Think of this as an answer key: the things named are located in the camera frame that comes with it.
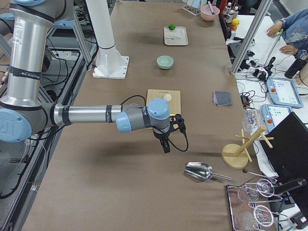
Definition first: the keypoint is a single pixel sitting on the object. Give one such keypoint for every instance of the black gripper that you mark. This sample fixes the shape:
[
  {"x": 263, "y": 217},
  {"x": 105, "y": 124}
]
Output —
[{"x": 159, "y": 136}]

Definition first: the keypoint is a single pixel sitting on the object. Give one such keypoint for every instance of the white steamed bun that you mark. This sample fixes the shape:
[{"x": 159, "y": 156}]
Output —
[{"x": 167, "y": 97}]

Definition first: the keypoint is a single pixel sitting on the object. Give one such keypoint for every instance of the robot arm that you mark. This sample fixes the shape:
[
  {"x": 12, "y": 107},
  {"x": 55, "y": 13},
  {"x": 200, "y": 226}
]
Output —
[{"x": 21, "y": 112}]

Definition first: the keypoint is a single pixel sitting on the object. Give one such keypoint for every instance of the mint green bowl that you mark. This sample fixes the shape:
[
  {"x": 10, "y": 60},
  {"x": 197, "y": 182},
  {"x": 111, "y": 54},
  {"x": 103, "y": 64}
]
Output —
[{"x": 165, "y": 62}]

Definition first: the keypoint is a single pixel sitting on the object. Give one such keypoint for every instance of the pink bowl with ice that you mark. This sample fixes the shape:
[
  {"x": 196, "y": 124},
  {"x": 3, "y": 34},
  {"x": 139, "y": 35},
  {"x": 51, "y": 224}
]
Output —
[{"x": 207, "y": 15}]

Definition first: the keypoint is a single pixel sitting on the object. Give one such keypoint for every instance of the person left hand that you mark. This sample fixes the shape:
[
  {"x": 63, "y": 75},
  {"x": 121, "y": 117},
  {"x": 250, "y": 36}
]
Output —
[{"x": 288, "y": 50}]

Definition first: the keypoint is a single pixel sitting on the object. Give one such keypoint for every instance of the person right hand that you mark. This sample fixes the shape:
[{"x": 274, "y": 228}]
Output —
[{"x": 275, "y": 28}]

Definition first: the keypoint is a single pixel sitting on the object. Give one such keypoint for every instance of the bamboo cutting board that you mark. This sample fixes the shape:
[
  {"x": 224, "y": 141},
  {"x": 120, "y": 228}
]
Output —
[{"x": 174, "y": 104}]

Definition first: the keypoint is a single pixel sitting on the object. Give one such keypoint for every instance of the steel scoop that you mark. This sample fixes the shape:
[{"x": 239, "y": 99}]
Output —
[{"x": 203, "y": 171}]

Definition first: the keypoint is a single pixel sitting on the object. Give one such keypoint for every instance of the wooden mug tree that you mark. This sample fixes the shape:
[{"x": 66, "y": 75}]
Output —
[{"x": 237, "y": 156}]

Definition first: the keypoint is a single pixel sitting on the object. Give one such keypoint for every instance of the grey folded cloth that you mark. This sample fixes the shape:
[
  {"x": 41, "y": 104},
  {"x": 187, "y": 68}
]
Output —
[{"x": 222, "y": 98}]

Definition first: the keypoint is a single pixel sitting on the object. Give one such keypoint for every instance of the clear glass cup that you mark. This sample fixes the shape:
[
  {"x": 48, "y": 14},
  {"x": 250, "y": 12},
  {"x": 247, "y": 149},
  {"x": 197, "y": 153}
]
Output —
[{"x": 252, "y": 120}]

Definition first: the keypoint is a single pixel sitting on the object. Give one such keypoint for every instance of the cream rabbit tray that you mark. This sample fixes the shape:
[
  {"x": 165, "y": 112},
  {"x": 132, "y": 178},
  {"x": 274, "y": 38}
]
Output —
[{"x": 180, "y": 31}]

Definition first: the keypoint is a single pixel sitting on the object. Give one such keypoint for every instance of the lower teach pendant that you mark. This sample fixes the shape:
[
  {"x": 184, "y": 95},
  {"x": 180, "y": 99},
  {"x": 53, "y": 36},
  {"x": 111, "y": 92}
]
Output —
[{"x": 273, "y": 115}]

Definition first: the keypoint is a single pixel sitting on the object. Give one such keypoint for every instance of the teach pendant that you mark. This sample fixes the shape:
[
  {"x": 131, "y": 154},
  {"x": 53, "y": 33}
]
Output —
[
  {"x": 283, "y": 92},
  {"x": 273, "y": 115}
]

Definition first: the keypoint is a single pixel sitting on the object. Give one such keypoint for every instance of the green lime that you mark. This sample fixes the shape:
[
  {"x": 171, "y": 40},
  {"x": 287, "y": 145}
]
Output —
[{"x": 171, "y": 27}]

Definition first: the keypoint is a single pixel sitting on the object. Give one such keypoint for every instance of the black monitor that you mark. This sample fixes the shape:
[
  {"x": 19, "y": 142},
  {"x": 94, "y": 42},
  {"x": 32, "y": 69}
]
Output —
[{"x": 289, "y": 158}]

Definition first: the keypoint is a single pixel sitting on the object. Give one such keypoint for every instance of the upper teach pendant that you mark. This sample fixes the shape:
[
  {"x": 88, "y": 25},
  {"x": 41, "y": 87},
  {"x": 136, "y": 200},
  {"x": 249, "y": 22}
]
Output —
[{"x": 283, "y": 92}]

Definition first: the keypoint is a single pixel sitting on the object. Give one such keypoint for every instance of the black water bottle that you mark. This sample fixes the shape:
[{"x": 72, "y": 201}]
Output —
[{"x": 297, "y": 65}]

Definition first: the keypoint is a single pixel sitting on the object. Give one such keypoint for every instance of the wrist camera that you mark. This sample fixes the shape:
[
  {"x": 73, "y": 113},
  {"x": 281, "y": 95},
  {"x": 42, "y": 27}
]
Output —
[{"x": 177, "y": 123}]

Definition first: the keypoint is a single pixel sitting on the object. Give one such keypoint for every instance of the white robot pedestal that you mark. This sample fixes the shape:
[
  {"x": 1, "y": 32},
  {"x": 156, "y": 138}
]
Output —
[{"x": 109, "y": 62}]

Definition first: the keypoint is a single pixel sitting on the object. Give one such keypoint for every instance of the wire glass rack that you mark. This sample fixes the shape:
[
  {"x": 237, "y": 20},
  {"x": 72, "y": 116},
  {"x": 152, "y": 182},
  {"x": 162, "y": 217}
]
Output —
[{"x": 249, "y": 206}]

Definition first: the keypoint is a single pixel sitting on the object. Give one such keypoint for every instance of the aluminium frame post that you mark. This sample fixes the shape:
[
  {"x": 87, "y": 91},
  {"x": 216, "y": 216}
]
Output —
[{"x": 258, "y": 18}]

